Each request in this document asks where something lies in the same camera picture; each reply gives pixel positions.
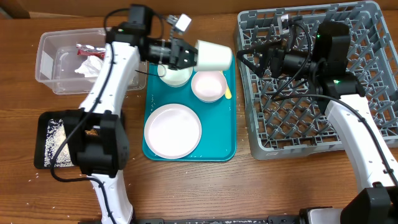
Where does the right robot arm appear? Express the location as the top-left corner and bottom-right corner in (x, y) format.
(236, 21), (397, 224)

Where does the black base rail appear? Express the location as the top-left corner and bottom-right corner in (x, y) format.
(77, 207), (343, 224)

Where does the large white plate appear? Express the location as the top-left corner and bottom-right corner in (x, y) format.
(144, 103), (202, 159)

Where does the white bowl with rice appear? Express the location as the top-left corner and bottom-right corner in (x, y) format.
(191, 71), (227, 103)

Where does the yellow plastic spoon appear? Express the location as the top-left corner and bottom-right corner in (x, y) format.
(220, 71), (232, 100)

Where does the brown food piece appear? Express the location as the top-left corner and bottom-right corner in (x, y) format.
(85, 129), (98, 136)

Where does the red snack wrapper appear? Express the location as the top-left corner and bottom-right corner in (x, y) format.
(76, 44), (106, 59)

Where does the white cup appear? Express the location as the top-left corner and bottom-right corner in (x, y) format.
(193, 40), (233, 72)

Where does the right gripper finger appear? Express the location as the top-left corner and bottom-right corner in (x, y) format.
(236, 41), (282, 57)
(236, 52), (270, 78)

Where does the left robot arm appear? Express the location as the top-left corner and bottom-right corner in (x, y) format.
(56, 4), (198, 223)

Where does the teal serving tray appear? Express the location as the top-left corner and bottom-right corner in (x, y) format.
(142, 65), (237, 162)

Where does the small white bowl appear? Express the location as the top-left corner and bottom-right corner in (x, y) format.
(157, 65), (193, 88)

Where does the black waste tray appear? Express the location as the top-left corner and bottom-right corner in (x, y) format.
(34, 110), (125, 170)

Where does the clear plastic bin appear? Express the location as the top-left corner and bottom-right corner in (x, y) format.
(34, 27), (147, 95)

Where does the white napkin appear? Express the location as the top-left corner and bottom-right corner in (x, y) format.
(75, 55), (103, 78)

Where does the pile of rice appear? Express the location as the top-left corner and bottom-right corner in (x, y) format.
(44, 119), (73, 168)

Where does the grey dishwasher rack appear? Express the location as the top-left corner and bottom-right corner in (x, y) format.
(235, 1), (397, 160)

